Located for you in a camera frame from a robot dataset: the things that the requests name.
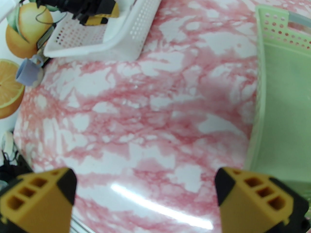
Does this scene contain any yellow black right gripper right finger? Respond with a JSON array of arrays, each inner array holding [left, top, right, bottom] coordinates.
[[215, 167, 311, 233]]

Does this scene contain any purple ceramic mug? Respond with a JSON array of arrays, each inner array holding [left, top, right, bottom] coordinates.
[[16, 55, 44, 85]]

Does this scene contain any pale green plastic basket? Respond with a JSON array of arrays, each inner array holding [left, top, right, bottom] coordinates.
[[244, 5, 311, 203]]

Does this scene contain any white perforated plastic basket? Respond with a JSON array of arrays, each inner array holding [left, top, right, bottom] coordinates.
[[44, 0, 168, 62]]

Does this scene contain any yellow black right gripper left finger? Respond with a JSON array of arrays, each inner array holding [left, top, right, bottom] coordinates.
[[0, 168, 77, 233]]

